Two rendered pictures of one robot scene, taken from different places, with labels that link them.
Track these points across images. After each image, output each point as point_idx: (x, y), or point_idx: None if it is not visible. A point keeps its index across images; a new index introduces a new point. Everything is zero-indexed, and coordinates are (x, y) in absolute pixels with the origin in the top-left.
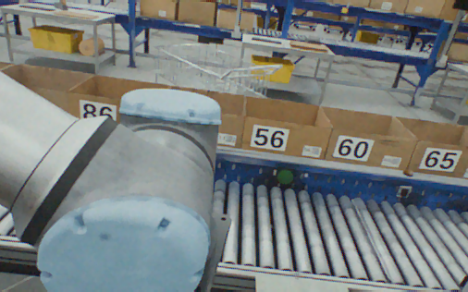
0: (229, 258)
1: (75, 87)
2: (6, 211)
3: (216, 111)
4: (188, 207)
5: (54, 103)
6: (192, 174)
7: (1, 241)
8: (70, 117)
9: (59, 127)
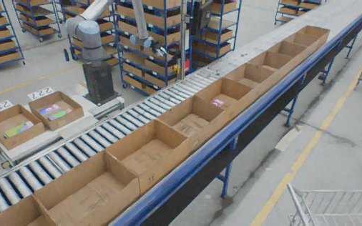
0: (111, 119)
1: (230, 79)
2: (185, 89)
3: (79, 25)
4: (67, 22)
5: None
6: (71, 23)
7: (169, 85)
8: (84, 14)
9: (82, 13)
